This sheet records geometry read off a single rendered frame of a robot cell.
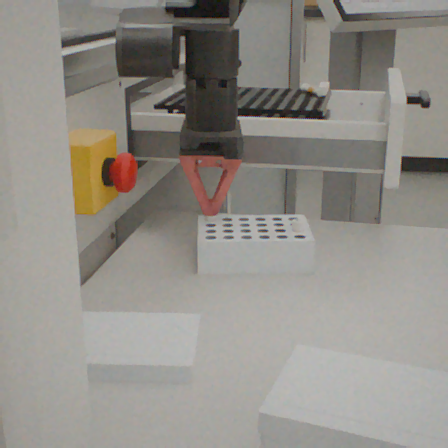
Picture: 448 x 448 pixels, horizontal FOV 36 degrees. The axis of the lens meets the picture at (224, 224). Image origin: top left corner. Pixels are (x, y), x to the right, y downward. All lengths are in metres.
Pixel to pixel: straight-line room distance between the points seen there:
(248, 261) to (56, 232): 0.57
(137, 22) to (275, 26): 1.88
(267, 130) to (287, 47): 1.76
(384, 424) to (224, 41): 0.43
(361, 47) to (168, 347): 1.47
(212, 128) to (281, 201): 2.01
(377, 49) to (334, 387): 1.59
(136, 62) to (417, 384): 0.43
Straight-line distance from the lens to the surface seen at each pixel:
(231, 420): 0.51
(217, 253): 0.72
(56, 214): 0.16
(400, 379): 0.47
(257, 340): 0.60
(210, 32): 0.71
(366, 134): 0.84
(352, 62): 1.94
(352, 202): 2.02
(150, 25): 0.73
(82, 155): 0.66
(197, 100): 0.72
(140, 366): 0.54
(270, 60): 2.61
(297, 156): 0.85
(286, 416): 0.42
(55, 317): 0.16
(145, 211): 1.01
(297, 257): 0.73
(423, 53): 3.94
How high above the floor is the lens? 1.06
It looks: 20 degrees down
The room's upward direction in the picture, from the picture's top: straight up
